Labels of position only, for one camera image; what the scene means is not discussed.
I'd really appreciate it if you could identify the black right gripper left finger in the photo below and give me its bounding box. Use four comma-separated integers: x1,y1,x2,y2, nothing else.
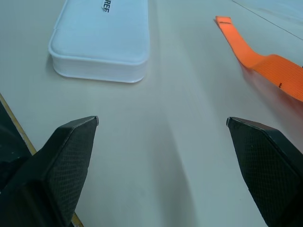
0,115,99,227

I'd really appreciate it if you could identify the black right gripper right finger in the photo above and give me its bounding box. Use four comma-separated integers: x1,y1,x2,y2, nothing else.
226,116,303,227

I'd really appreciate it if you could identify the orange strap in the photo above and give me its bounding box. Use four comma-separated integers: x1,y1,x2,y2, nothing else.
214,16,303,103

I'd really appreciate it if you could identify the white rectangular case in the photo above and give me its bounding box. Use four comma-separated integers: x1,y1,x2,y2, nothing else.
48,0,151,84

